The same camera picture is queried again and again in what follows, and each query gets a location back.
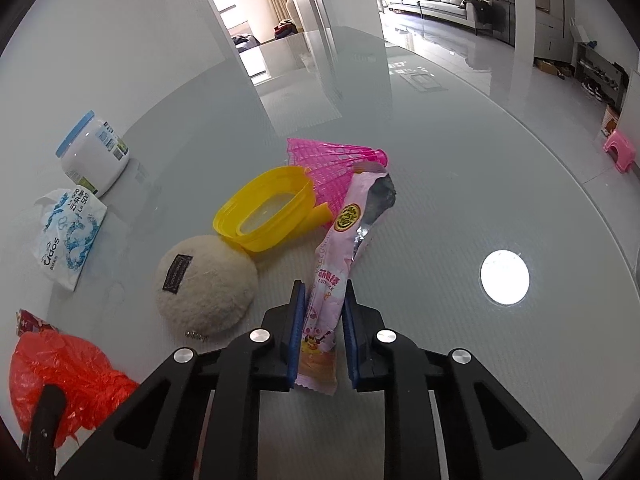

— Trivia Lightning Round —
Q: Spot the red plastic bag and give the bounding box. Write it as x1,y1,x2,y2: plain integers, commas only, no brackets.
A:
9,330,138,448

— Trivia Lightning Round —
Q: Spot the beige fluffy round pouch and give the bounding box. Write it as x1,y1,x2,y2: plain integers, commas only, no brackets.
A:
154,235,258,341

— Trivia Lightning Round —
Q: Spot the pink snack wrapper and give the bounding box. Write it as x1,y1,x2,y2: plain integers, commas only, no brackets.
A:
295,162,396,396

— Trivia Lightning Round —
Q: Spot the yellow plastic bowl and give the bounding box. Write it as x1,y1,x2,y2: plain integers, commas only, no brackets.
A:
213,166,333,252

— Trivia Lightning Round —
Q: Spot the pink shuttlecock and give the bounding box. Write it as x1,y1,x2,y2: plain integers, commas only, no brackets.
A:
286,138,388,214

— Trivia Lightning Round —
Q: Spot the red soda can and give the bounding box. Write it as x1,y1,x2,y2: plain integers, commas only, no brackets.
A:
16,309,56,337

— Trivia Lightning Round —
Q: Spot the white blue tissue pack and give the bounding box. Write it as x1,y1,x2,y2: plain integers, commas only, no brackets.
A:
32,185,107,292

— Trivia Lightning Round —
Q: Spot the white jar blue lid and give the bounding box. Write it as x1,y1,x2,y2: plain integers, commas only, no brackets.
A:
55,110,130,197

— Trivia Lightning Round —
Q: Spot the pink plastic stool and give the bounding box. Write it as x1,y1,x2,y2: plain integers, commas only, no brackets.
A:
603,130,637,174

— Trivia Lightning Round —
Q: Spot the cardboard box on floor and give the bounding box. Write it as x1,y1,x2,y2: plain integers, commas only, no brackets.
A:
535,58,564,78

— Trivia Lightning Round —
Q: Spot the open shoe rack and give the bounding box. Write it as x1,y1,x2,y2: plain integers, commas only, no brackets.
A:
575,42,629,112

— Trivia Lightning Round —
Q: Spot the dark refrigerator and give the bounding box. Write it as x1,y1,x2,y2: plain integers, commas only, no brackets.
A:
491,0,515,47

